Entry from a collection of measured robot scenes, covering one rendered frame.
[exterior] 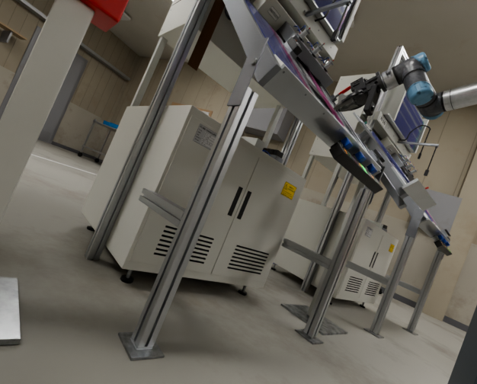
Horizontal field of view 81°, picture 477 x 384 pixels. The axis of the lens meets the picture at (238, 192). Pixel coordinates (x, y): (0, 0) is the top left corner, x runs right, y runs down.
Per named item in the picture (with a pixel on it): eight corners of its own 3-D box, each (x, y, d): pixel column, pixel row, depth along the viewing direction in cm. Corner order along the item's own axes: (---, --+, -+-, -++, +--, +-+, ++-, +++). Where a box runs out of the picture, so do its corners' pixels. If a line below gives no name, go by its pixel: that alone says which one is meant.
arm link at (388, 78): (400, 88, 110) (394, 77, 105) (388, 94, 113) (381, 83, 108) (395, 75, 113) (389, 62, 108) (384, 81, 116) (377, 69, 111)
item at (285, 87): (365, 179, 113) (382, 168, 109) (262, 87, 69) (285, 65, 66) (363, 176, 114) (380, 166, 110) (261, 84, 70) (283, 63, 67)
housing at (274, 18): (306, 86, 152) (328, 66, 146) (247, 21, 120) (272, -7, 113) (302, 78, 157) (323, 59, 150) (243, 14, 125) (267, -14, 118)
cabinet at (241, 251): (258, 300, 132) (307, 180, 135) (113, 287, 86) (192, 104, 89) (190, 248, 181) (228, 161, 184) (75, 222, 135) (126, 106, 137)
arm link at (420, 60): (428, 61, 98) (422, 45, 102) (395, 78, 105) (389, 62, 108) (433, 75, 103) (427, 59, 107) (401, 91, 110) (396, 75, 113)
